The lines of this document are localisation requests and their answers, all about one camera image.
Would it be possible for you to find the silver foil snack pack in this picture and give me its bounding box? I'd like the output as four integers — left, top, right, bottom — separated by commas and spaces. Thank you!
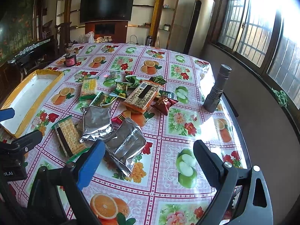
79, 106, 117, 143

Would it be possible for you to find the cracker pack with black stripe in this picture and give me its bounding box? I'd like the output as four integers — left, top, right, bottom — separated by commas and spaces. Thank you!
52, 115, 89, 163

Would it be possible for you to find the green pea snack bag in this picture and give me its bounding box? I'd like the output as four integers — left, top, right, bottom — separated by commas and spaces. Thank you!
89, 91, 117, 108
109, 81, 132, 99

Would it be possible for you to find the yellow green cracker pack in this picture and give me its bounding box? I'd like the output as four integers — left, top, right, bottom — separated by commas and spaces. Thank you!
79, 77, 97, 101

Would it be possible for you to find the large orange cracker box pack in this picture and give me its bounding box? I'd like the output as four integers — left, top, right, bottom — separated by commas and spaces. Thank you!
123, 80, 162, 113

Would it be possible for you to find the dark red foil snack bag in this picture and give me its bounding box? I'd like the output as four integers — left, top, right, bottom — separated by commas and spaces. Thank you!
151, 95, 178, 116

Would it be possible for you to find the small red snack packet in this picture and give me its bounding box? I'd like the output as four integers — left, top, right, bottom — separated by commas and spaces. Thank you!
111, 113, 127, 125

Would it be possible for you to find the yellow cardboard tray box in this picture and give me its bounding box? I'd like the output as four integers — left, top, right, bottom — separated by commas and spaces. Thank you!
1, 69, 64, 138

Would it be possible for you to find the black piano table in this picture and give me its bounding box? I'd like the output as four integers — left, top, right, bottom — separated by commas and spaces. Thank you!
7, 36, 56, 69

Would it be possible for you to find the black flashlight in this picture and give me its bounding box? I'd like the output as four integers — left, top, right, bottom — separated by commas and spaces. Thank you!
203, 64, 232, 113

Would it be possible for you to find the floral fruit tablecloth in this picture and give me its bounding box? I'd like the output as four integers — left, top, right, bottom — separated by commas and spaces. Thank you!
9, 44, 248, 224

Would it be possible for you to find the dark jar with pink label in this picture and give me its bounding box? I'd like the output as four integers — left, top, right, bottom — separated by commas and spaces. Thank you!
64, 48, 77, 67

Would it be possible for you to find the dark green biscuit packet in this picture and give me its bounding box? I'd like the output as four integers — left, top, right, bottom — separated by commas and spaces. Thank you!
159, 90, 176, 100

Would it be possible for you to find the dark wooden chair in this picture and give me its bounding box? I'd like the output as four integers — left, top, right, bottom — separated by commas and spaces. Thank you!
54, 22, 72, 54

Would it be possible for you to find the white plastic bag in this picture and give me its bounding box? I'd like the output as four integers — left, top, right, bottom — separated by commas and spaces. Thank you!
78, 31, 95, 44

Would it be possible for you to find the window with grille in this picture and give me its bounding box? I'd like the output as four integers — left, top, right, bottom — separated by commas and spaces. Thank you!
218, 0, 299, 109

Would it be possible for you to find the white tower air conditioner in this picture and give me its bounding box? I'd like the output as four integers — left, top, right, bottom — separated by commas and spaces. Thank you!
183, 0, 215, 57

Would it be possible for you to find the floral wall painting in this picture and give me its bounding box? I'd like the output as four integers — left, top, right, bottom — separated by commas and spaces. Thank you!
1, 0, 35, 62

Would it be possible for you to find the wall television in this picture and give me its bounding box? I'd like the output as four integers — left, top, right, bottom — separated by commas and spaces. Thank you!
80, 0, 134, 23

